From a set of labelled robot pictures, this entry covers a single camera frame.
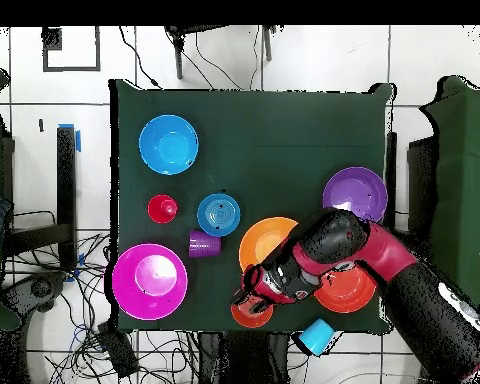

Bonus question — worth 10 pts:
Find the large orange bowl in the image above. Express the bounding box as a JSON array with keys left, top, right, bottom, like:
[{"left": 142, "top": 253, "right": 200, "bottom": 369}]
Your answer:
[{"left": 238, "top": 216, "right": 299, "bottom": 273}]

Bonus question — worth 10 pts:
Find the purple cup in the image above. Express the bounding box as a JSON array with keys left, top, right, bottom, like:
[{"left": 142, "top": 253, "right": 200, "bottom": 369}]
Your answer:
[{"left": 188, "top": 228, "right": 223, "bottom": 259}]

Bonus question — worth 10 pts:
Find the black metal stand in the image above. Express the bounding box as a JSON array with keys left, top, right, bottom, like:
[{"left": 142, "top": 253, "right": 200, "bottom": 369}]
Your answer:
[{"left": 3, "top": 125, "right": 79, "bottom": 273}]

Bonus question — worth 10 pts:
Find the small blue bowl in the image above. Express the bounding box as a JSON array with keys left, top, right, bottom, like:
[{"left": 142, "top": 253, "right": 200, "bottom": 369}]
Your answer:
[{"left": 196, "top": 193, "right": 242, "bottom": 238}]

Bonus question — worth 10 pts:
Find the large pink bowl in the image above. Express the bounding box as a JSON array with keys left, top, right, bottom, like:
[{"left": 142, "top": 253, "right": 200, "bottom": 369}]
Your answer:
[{"left": 111, "top": 242, "right": 189, "bottom": 322}]

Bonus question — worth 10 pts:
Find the red cup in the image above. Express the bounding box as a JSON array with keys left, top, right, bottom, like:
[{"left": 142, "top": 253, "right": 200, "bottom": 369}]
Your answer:
[{"left": 146, "top": 194, "right": 180, "bottom": 225}]

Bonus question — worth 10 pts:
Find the black power strip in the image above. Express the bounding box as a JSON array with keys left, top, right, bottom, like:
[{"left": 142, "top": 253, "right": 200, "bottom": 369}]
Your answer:
[{"left": 96, "top": 322, "right": 140, "bottom": 379}]

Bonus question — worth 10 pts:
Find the cable bundle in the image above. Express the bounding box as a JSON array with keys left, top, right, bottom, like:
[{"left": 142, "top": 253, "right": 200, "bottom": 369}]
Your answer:
[{"left": 7, "top": 231, "right": 201, "bottom": 384}]

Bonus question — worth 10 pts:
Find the dark green table cloth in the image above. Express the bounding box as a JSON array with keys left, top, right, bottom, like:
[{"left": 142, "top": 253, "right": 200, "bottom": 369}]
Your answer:
[{"left": 108, "top": 78, "right": 393, "bottom": 334}]

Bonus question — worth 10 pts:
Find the blue cup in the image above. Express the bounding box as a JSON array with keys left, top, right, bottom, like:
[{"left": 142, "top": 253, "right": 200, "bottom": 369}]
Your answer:
[{"left": 297, "top": 318, "right": 336, "bottom": 357}]

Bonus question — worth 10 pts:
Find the grey square floor frame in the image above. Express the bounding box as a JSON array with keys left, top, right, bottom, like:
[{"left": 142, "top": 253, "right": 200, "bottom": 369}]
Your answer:
[{"left": 42, "top": 26, "right": 102, "bottom": 73}]

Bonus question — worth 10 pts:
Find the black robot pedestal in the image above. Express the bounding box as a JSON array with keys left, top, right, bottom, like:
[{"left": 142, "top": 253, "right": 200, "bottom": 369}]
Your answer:
[{"left": 197, "top": 330, "right": 293, "bottom": 384}]

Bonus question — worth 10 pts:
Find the wide red-orange bowl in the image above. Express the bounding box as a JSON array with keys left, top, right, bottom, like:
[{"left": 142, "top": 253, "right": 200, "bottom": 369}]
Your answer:
[{"left": 313, "top": 263, "right": 378, "bottom": 314}]

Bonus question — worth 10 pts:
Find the large blue bowl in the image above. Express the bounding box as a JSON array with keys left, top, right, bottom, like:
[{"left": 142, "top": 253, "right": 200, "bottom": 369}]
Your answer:
[{"left": 138, "top": 114, "right": 200, "bottom": 176}]

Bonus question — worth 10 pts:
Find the small red-orange bowl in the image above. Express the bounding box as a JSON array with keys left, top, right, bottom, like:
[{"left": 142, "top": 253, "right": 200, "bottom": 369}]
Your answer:
[{"left": 230, "top": 297, "right": 275, "bottom": 329}]

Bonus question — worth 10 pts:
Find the wide purple bowl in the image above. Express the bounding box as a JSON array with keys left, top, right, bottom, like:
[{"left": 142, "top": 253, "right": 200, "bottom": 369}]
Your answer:
[{"left": 322, "top": 166, "right": 389, "bottom": 224}]

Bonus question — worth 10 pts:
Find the black camera tripod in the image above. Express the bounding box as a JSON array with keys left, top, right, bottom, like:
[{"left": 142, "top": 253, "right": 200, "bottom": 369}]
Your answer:
[{"left": 163, "top": 25, "right": 279, "bottom": 80}]

